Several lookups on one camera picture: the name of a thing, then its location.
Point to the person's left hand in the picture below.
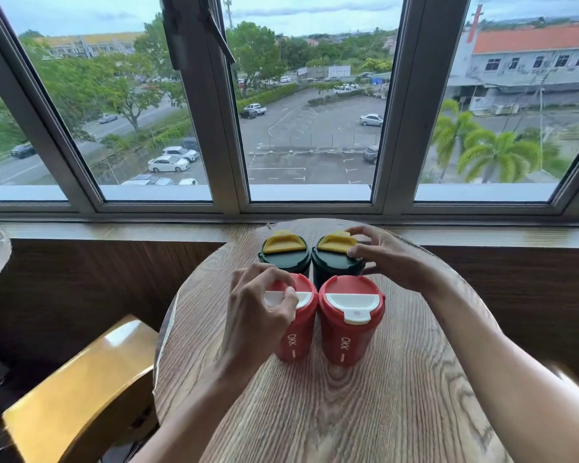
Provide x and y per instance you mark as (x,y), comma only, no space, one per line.
(251,323)

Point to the wooden window sill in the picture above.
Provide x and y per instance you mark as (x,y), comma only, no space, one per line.
(101,231)

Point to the grey metal window frame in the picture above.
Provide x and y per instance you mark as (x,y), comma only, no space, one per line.
(222,139)

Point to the silver car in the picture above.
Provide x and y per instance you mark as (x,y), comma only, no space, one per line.
(371,120)

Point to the green cup with yellow lid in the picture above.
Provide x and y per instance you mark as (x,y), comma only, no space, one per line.
(332,270)
(284,264)

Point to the person's right thumb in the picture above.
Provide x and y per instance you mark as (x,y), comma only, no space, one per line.
(359,255)

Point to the person's left thumb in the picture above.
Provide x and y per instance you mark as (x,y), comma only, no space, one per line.
(285,306)

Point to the white pickup truck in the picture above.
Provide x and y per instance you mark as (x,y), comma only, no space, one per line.
(254,109)

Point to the person's left forearm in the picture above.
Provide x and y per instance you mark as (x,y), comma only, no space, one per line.
(207,419)

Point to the building with yellow roof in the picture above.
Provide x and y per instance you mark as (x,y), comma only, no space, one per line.
(94,43)

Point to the large leafy tree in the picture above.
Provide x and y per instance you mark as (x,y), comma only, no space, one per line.
(120,86)

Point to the person's right forearm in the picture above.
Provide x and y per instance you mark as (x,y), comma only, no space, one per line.
(487,351)

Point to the palm trees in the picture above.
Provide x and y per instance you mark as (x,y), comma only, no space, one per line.
(492,149)

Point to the white building with orange roof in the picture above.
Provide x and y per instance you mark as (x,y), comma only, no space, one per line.
(526,62)

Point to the white sedan car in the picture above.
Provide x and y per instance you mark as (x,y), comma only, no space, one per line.
(168,163)

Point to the wooden chair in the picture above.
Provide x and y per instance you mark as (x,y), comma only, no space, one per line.
(82,395)

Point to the person's right hand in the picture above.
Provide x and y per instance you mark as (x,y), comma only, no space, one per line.
(395,260)

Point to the red cup with white lid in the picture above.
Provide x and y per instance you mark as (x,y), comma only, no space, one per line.
(350,332)
(300,335)

